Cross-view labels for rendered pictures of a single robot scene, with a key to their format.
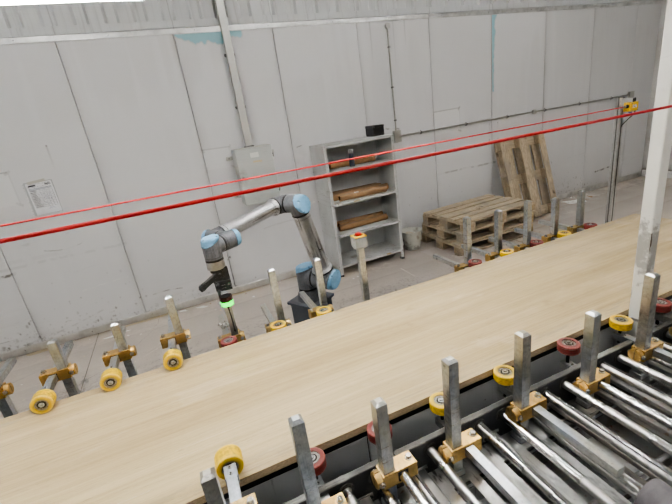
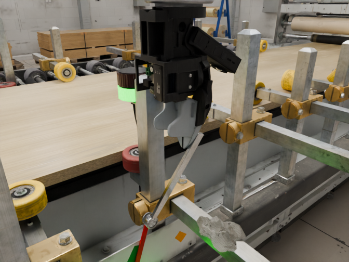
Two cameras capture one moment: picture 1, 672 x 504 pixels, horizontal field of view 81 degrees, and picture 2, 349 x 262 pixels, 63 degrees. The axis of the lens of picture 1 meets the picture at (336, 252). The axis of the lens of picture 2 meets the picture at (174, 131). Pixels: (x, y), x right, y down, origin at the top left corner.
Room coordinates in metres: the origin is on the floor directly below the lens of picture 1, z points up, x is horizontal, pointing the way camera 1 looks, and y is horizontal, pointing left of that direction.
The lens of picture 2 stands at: (2.26, 0.48, 1.22)
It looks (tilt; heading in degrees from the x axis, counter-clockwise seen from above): 24 degrees down; 162
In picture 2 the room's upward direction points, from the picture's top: straight up
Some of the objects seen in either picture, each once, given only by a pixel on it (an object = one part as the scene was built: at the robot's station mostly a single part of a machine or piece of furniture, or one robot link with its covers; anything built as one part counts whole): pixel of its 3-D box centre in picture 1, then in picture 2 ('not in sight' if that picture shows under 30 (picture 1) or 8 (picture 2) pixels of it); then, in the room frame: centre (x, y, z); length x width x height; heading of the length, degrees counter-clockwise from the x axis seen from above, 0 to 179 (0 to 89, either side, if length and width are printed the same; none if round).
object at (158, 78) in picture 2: (221, 279); (174, 54); (1.87, 0.60, 1.15); 0.09 x 0.08 x 0.12; 110
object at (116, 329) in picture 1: (130, 366); (293, 131); (1.63, 1.05, 0.87); 0.04 x 0.04 x 0.48; 20
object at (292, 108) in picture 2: (120, 354); (301, 105); (1.62, 1.07, 0.95); 0.14 x 0.06 x 0.05; 110
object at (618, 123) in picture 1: (618, 171); not in sight; (2.73, -2.08, 1.20); 0.15 x 0.12 x 1.00; 110
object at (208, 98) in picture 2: not in sight; (196, 96); (1.89, 0.63, 1.09); 0.05 x 0.02 x 0.09; 20
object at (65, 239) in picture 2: not in sight; (64, 237); (1.86, 0.42, 0.86); 0.02 x 0.02 x 0.01
